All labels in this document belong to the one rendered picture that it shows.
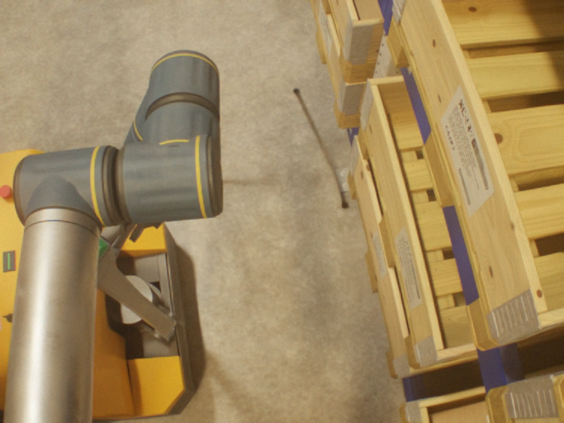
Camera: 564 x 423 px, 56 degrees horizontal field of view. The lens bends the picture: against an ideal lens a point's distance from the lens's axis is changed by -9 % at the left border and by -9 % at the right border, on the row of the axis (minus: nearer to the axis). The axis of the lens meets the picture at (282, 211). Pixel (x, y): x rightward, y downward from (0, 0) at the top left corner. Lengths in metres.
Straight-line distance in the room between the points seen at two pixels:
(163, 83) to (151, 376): 1.39
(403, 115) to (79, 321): 1.40
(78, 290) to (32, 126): 2.33
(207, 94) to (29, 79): 2.38
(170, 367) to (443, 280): 0.98
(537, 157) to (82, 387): 0.99
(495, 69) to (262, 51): 1.75
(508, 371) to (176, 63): 0.89
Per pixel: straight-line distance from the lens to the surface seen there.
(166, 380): 2.07
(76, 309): 0.68
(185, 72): 0.84
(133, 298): 1.54
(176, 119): 0.77
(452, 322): 1.68
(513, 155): 1.25
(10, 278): 1.69
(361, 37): 1.86
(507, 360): 1.27
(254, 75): 2.84
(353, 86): 2.09
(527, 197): 1.22
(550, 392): 0.95
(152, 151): 0.73
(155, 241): 2.18
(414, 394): 2.13
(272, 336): 2.38
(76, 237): 0.71
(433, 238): 1.73
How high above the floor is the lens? 2.36
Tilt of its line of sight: 70 degrees down
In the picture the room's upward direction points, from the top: 1 degrees counter-clockwise
